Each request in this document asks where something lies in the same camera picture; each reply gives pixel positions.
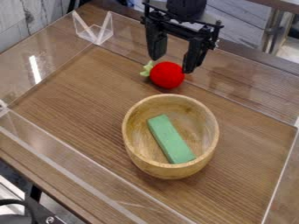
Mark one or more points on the red plush strawberry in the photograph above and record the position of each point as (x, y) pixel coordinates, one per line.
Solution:
(164, 74)

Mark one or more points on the wooden bowl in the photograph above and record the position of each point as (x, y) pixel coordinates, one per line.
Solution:
(196, 125)

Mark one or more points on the green rectangular block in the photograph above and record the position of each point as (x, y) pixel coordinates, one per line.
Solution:
(165, 135)

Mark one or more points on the clear acrylic tray wall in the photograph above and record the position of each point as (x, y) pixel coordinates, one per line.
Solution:
(89, 189)

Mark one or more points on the metal stool frame background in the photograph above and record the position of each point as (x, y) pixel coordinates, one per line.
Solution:
(276, 30)

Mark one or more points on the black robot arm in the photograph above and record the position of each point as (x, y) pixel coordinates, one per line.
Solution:
(183, 19)

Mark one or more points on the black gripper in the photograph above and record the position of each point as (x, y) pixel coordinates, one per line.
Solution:
(184, 20)

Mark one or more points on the black table leg clamp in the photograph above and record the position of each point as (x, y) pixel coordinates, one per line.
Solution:
(42, 215)

